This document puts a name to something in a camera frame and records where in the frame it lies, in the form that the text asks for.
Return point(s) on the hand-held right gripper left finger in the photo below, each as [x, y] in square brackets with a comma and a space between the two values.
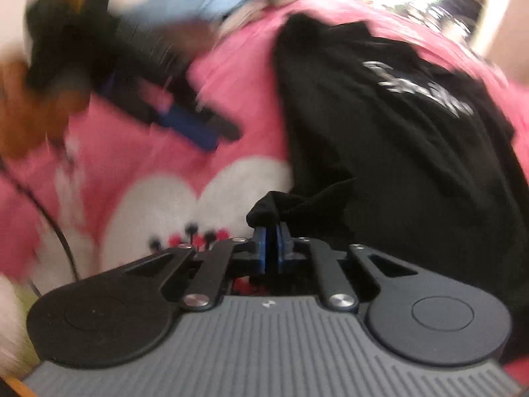
[259, 252]

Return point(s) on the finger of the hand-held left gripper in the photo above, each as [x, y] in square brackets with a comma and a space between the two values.
[223, 126]
[190, 130]

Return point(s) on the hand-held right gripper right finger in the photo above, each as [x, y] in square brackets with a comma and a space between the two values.
[282, 252]

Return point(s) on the black t-shirt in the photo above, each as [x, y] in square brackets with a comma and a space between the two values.
[392, 165]

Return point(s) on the person's left hand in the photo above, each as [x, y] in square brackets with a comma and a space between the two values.
[33, 120]

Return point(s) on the pink floral blanket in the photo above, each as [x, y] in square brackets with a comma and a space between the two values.
[144, 161]

